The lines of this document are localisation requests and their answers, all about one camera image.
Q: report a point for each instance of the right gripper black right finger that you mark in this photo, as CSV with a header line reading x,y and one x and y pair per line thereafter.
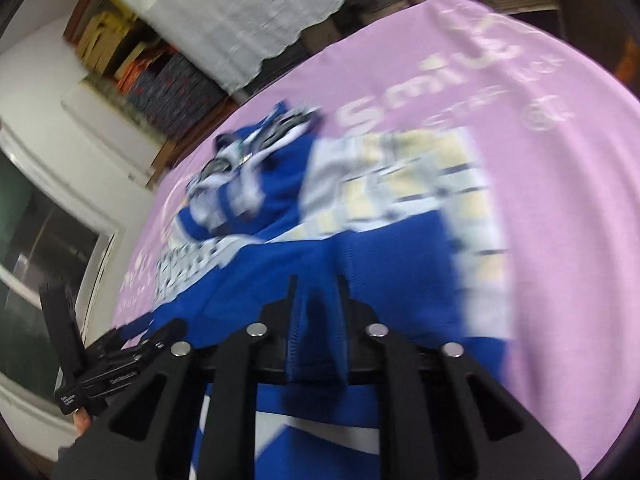
x,y
441,415

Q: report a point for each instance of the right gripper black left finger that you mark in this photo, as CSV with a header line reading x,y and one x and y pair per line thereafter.
x,y
190,408

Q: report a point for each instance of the blue patterned hooded jacket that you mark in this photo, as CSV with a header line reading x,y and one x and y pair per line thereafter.
x,y
402,221

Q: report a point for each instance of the person's left hand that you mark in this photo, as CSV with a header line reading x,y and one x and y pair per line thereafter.
x,y
82,421

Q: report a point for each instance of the wooden storage shelf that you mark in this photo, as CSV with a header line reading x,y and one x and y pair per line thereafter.
x,y
142,103

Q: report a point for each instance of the purple smile blanket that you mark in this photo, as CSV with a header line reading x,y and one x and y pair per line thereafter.
x,y
559,138

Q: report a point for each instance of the window with white frame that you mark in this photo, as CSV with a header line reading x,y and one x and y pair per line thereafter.
x,y
48,234

